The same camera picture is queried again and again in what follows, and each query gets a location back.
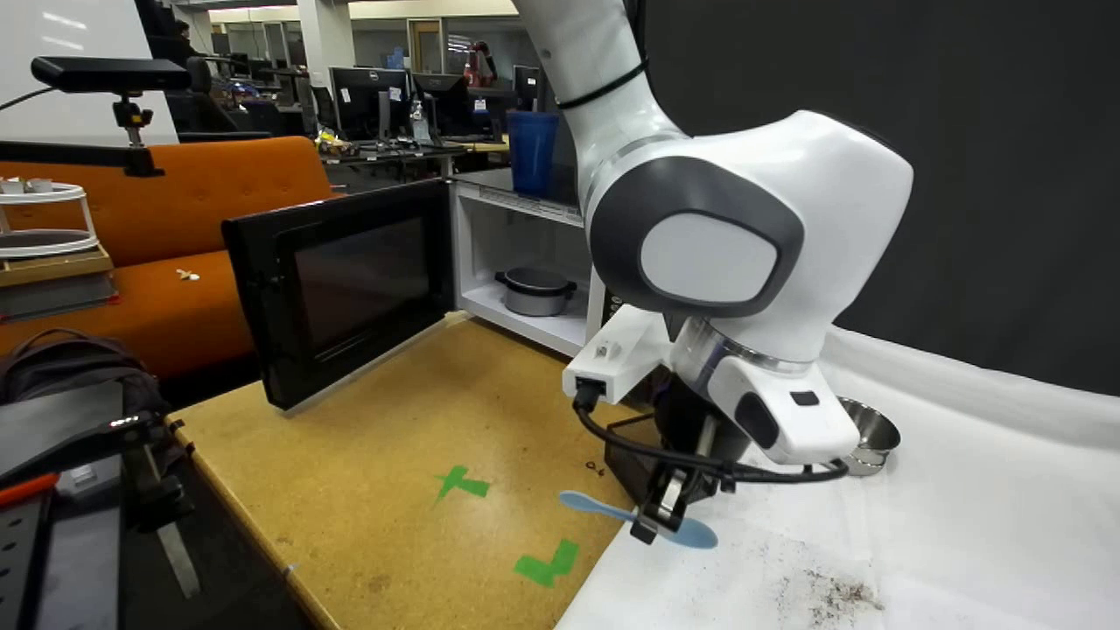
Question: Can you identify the white board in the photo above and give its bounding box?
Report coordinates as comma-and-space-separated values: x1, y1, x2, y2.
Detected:
0, 0, 184, 152

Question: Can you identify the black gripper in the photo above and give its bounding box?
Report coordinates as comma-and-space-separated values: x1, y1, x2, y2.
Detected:
628, 380, 758, 550

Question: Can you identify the black backpack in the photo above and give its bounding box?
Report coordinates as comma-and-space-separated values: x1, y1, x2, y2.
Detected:
0, 331, 167, 475

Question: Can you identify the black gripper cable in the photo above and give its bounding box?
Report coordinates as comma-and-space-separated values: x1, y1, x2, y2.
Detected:
572, 381, 856, 488

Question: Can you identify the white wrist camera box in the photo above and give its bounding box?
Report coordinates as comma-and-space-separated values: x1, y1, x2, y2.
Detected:
559, 305, 676, 412

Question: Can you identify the microwave door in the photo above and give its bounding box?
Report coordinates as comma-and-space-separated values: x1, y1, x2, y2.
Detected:
220, 176, 459, 412

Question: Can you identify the green tape mark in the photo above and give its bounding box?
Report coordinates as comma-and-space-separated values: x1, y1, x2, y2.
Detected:
513, 535, 585, 593
436, 464, 498, 503

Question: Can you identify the grey flat box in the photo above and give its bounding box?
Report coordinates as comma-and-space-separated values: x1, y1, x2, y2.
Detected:
0, 246, 118, 324

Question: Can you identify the black backdrop curtain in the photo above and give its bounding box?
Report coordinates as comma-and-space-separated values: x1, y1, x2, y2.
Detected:
628, 0, 1120, 400

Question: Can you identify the white wire rack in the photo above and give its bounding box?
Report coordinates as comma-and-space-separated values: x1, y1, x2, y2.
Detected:
0, 171, 103, 262

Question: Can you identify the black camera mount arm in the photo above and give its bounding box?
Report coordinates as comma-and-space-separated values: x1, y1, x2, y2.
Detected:
0, 94, 167, 184

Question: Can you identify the grey pot with lid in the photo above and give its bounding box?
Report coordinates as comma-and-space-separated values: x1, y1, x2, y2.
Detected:
493, 262, 583, 324

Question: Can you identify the black stereo camera bar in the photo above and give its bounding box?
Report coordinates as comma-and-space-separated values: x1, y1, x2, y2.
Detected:
29, 54, 197, 100

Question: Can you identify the orange sofa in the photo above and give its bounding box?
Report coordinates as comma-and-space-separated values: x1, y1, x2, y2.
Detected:
0, 135, 344, 381

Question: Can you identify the black computer monitor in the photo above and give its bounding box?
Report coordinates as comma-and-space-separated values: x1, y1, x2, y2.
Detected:
331, 65, 412, 143
412, 72, 515, 143

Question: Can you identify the blue plastic cup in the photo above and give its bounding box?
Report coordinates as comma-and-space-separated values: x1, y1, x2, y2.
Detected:
505, 108, 583, 204

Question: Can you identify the light blue plastic spoon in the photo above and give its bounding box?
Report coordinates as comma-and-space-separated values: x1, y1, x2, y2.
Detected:
558, 488, 724, 555

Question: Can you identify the white table cloth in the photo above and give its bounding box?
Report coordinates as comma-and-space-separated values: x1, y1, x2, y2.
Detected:
558, 325, 1120, 630

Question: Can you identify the round metal bowl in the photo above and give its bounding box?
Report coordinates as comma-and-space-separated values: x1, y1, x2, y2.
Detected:
836, 396, 904, 480

